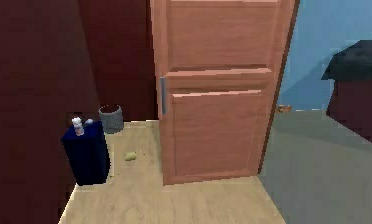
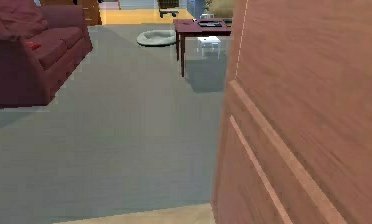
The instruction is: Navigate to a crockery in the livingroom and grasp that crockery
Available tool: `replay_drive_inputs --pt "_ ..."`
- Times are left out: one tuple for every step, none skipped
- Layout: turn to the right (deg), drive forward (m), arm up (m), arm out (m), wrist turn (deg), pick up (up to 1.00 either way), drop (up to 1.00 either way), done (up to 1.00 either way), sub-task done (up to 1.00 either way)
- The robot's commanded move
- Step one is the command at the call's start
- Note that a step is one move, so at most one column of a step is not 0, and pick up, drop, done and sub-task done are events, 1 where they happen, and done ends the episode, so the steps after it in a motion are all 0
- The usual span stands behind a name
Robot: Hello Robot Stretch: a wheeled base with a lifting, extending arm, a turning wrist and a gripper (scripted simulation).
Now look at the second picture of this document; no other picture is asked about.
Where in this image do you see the dark red wooden table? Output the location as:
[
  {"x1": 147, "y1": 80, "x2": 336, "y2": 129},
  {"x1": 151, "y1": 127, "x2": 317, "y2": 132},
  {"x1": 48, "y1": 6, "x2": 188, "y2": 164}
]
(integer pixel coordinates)
[{"x1": 173, "y1": 18, "x2": 233, "y2": 78}]

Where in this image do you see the brown wooden cabinet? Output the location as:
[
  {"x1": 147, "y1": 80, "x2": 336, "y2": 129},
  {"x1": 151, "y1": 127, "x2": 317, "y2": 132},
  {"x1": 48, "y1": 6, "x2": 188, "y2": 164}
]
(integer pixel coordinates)
[{"x1": 39, "y1": 0, "x2": 103, "y2": 27}]

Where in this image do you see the black wheeled cart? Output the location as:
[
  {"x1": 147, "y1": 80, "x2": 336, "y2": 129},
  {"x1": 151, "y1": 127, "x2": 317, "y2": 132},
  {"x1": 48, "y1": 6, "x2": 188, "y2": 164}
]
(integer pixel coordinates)
[{"x1": 157, "y1": 0, "x2": 180, "y2": 19}]

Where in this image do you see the brown wooden door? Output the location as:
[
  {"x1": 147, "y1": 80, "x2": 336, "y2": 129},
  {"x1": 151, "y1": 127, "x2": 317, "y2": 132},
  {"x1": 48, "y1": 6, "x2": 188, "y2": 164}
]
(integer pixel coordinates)
[{"x1": 211, "y1": 0, "x2": 372, "y2": 224}]

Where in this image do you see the white small stool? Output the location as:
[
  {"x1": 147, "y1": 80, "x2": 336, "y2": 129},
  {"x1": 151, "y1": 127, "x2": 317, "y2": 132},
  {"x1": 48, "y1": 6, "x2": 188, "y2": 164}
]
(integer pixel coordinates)
[{"x1": 196, "y1": 36, "x2": 222, "y2": 60}]

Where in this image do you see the small red object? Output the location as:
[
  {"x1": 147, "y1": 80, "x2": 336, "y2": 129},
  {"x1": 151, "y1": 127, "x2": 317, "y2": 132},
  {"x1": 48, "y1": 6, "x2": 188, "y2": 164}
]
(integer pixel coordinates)
[{"x1": 26, "y1": 40, "x2": 42, "y2": 51}]

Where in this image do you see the white round pet bed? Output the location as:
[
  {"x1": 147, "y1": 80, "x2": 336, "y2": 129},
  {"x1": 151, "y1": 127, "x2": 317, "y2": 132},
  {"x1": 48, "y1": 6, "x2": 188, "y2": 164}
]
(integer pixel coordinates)
[{"x1": 136, "y1": 29, "x2": 178, "y2": 47}]

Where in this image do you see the dark red sofa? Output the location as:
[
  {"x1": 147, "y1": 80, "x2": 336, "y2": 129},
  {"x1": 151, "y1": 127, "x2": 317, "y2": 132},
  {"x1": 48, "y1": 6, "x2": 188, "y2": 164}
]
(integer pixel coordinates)
[{"x1": 0, "y1": 0, "x2": 94, "y2": 110}]

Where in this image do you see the black laptop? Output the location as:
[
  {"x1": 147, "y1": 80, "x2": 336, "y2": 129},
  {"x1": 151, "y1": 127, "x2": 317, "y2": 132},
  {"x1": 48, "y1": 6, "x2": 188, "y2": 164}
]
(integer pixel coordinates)
[{"x1": 197, "y1": 20, "x2": 224, "y2": 28}]

